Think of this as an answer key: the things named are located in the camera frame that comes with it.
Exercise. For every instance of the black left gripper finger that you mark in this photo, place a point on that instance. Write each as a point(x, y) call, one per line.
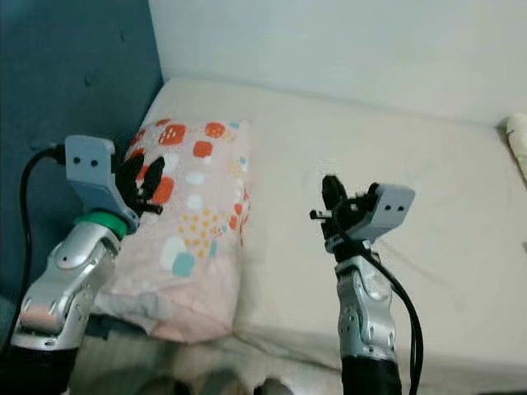
point(155, 179)
point(130, 174)

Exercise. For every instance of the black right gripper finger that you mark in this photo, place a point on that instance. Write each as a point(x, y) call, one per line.
point(335, 197)

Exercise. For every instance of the pink pillow with orange spots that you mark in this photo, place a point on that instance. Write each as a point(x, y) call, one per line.
point(206, 255)

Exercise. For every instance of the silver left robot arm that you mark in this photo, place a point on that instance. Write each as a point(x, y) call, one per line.
point(70, 271)

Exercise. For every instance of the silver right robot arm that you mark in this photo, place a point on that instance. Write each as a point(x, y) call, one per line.
point(366, 313)

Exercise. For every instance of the cream sheeted mattress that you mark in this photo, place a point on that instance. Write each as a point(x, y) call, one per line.
point(313, 140)

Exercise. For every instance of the teal padded headboard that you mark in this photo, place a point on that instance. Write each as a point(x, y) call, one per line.
point(66, 99)

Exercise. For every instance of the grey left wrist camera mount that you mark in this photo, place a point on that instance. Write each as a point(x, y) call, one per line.
point(90, 164)

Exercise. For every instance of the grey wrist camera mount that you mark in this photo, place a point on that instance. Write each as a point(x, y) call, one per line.
point(90, 164)
point(391, 207)

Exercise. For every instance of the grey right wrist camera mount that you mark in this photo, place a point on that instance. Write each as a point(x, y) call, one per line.
point(391, 207)

